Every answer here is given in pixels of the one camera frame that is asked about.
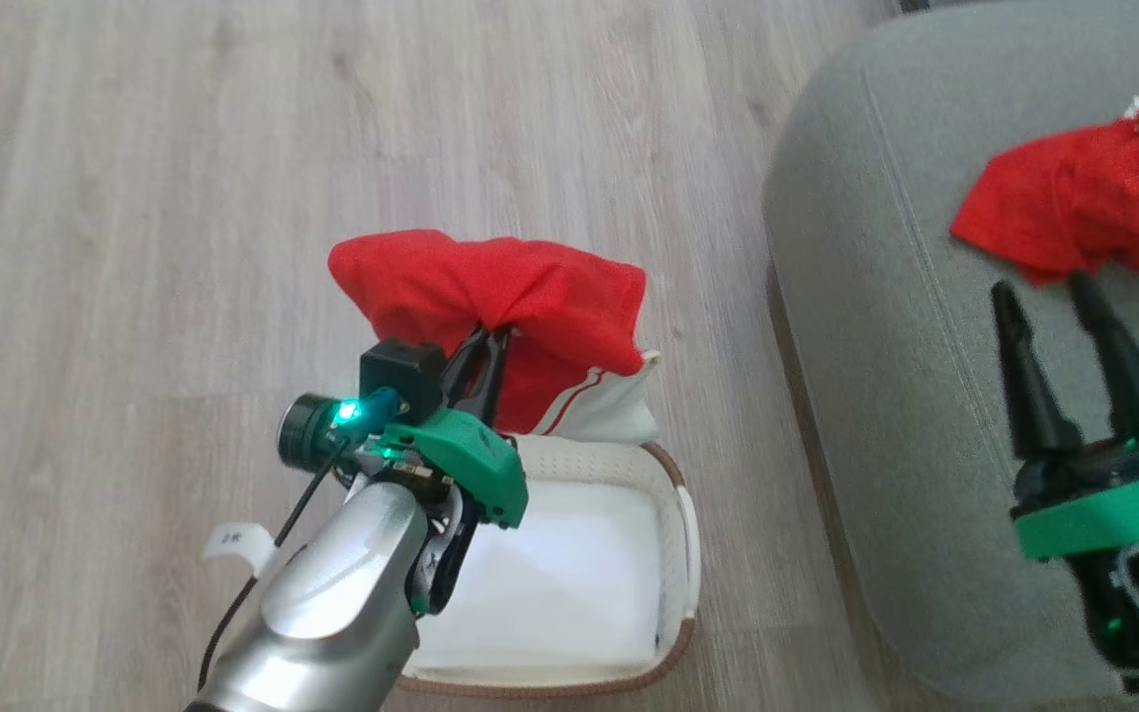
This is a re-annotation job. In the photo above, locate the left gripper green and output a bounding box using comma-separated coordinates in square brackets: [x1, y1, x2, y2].
[370, 326, 531, 618]

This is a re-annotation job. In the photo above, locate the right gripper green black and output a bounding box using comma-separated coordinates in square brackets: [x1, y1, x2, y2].
[991, 272, 1139, 695]

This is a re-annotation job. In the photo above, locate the red garment with striped white panel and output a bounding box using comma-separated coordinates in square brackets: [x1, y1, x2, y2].
[328, 229, 664, 446]

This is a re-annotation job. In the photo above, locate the red shirt with white collar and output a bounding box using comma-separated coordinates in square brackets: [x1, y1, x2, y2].
[950, 96, 1139, 287]

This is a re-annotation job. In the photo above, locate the grey fabric sofa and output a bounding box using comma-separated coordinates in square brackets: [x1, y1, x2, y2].
[762, 0, 1139, 709]

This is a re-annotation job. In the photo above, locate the woven laundry basket white liner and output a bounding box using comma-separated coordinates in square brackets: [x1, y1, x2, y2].
[394, 351, 702, 699]

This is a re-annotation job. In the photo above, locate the white paper label tag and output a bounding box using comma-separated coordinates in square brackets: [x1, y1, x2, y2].
[203, 523, 280, 577]

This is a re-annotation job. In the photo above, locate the thin black cable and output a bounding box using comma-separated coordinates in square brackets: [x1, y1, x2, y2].
[198, 440, 351, 693]

